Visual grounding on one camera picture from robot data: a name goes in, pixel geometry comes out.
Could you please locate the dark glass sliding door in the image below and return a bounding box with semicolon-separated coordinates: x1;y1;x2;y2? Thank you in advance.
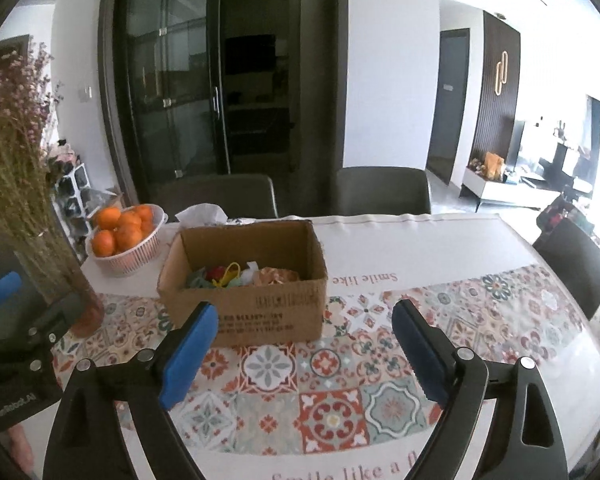
97;0;341;206

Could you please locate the white low cabinet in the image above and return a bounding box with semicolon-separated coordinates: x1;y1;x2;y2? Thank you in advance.
461;166;561;212

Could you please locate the dark room door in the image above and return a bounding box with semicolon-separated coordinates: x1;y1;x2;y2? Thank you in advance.
426;29;471;186

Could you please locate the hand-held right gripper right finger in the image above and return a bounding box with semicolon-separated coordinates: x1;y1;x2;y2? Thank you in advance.
391;299;570;480

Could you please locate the white tissue paper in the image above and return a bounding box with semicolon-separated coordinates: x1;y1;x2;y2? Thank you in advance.
175;203;228;226

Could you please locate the orange paper bag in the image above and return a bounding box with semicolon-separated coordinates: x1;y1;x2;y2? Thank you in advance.
483;152;506;181

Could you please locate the gold wall ornament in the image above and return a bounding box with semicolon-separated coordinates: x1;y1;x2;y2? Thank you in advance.
495;51;510;96

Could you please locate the white shoe rack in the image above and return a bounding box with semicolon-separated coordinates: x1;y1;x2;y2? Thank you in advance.
55;162;93;236

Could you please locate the dried pink flower bunch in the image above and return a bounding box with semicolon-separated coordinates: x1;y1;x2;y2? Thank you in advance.
0;42;81;306

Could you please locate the dark grey dining chair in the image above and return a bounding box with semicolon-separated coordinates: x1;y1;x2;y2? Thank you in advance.
155;174;279;221
532;220;600;321
336;166;432;216

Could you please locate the white plastic fruit basket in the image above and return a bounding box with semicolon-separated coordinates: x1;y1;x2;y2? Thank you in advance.
85;203;169;277

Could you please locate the glass flower vase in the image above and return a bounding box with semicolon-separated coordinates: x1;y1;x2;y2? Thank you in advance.
12;232;106;338

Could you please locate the brown cardboard box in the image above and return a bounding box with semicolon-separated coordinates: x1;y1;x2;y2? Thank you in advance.
156;219;329;348

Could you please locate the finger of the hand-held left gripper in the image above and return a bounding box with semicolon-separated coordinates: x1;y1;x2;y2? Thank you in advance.
27;291;84;347
0;271;23;311

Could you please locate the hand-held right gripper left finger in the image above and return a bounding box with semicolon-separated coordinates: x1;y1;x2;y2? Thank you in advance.
42;301;220;480

